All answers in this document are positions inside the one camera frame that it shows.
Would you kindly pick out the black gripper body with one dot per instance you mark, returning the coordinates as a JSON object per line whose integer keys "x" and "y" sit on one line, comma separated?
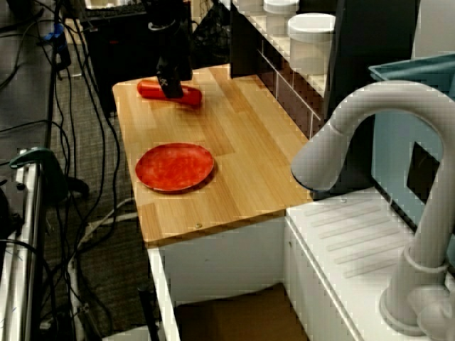
{"x": 175, "y": 63}

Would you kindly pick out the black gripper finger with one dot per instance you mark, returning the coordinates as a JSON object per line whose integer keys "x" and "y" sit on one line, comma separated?
{"x": 186, "y": 72}
{"x": 170, "y": 85}

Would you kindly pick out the red toy sausage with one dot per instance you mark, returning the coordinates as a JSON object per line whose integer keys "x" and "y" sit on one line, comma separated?
{"x": 149, "y": 90}

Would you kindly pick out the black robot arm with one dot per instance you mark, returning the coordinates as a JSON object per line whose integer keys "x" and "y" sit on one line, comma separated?
{"x": 167, "y": 32}

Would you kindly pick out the red round plate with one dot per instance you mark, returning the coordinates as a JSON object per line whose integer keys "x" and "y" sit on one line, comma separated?
{"x": 174, "y": 167}

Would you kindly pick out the small white lidded container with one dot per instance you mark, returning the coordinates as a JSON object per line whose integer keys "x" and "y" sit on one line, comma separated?
{"x": 279, "y": 10}

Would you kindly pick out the blue tape piece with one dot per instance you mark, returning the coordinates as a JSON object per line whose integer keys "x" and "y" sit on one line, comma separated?
{"x": 57, "y": 33}

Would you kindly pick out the large white lidded container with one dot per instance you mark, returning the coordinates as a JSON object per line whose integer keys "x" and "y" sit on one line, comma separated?
{"x": 311, "y": 42}

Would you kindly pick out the green clamp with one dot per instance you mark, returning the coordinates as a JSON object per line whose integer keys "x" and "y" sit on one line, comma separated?
{"x": 35, "y": 158}

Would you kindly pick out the dark upright panel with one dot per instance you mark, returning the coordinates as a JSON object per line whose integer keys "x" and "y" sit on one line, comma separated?
{"x": 369, "y": 39}

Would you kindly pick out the white toy sink cabinet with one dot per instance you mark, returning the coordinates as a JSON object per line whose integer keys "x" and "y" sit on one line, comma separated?
{"x": 256, "y": 263}

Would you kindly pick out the grey toy faucet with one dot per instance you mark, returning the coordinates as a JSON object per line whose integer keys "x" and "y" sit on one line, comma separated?
{"x": 398, "y": 103}

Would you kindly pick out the teal plastic bin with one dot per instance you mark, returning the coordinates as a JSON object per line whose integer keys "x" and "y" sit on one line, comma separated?
{"x": 419, "y": 71}

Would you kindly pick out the metal frame rail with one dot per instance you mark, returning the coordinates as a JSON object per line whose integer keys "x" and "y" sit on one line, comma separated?
{"x": 25, "y": 248}

